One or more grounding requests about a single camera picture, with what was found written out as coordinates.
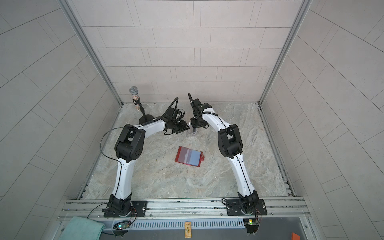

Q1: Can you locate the red leather card holder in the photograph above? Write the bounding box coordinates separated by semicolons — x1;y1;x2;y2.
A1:
175;146;205;167

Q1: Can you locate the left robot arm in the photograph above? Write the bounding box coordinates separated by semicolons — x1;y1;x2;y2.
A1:
103;107;190;217

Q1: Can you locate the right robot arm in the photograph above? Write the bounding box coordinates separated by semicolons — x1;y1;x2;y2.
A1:
188;94;260;214

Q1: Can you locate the microphone on black stand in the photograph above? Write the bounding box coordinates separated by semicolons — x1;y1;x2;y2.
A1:
129;86;154;125

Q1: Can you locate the small wooden block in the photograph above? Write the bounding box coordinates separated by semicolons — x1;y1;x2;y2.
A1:
184;222;192;239

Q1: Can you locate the right circuit board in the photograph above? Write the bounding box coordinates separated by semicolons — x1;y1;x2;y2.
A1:
243;219;260;234

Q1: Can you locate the left green circuit board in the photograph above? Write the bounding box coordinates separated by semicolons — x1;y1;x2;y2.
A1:
112;221;131;237

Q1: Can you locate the teal cloth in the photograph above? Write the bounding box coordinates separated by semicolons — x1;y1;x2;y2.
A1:
59;217;106;240

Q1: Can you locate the orange object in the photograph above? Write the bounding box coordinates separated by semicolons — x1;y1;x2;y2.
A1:
291;233;301;240

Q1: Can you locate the aluminium corner profile right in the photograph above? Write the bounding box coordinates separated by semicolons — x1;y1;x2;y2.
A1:
259;0;312;106

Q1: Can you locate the aluminium corner profile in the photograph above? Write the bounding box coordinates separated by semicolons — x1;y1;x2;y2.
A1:
58;0;123;106
259;0;312;106

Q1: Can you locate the aluminium corner profile left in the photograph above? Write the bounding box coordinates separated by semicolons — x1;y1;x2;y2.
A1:
58;0;123;106

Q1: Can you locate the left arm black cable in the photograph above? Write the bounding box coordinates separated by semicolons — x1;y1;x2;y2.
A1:
99;126;125;164

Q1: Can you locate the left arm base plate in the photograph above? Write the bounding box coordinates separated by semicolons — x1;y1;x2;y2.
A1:
102;199;148;218

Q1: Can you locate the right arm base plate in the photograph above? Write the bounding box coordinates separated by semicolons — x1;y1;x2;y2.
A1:
222;198;268;217

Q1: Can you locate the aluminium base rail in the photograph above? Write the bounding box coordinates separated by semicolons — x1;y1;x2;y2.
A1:
57;197;310;231

